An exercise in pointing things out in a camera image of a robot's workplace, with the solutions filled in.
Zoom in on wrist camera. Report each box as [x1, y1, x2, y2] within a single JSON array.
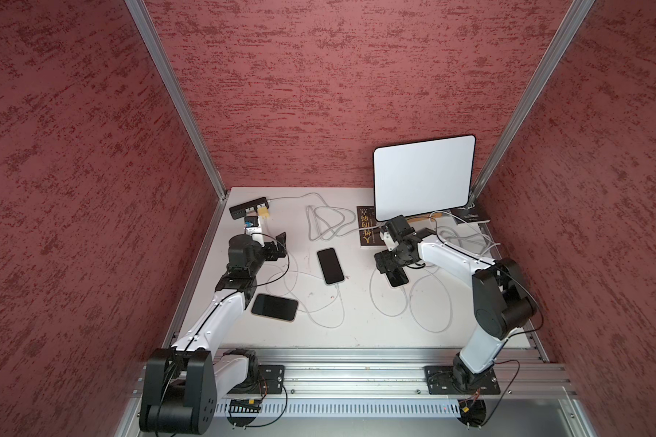
[[379, 225, 395, 249], [243, 213, 264, 237]]

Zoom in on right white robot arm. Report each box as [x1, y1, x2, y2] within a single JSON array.
[[375, 216, 539, 393]]

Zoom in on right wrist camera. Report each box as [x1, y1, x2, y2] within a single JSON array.
[[379, 225, 395, 249]]

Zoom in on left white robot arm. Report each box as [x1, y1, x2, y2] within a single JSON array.
[[138, 232, 287, 435]]

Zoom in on black book gold lettering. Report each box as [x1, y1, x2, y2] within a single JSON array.
[[356, 206, 386, 248]]

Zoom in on white tablet on stand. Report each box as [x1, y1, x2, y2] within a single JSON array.
[[373, 135, 476, 222]]

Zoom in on black power strip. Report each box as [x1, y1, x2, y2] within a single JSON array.
[[229, 197, 269, 220]]

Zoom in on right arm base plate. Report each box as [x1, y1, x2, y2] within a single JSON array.
[[424, 366, 501, 395]]

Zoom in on black box behind tablet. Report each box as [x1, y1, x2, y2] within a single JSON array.
[[450, 204, 490, 223]]

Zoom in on pink case phone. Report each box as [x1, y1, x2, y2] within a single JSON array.
[[317, 248, 345, 285]]

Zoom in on thin white charging cable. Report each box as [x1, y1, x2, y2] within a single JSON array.
[[261, 256, 346, 330]]

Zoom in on yellow charger plug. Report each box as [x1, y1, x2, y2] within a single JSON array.
[[257, 207, 270, 220]]

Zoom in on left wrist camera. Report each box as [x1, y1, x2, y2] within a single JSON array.
[[243, 213, 264, 237]]

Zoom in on gold edged black phone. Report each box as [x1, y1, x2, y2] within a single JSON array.
[[251, 293, 299, 322]]

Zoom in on wooden tablet stand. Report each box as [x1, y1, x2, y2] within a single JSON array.
[[406, 211, 448, 223]]

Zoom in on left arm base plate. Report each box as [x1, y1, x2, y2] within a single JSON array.
[[251, 364, 285, 395]]

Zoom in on thick white coiled cable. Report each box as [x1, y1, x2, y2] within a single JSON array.
[[267, 192, 362, 242]]

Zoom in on aluminium rail frame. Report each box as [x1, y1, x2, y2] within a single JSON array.
[[114, 347, 597, 437]]

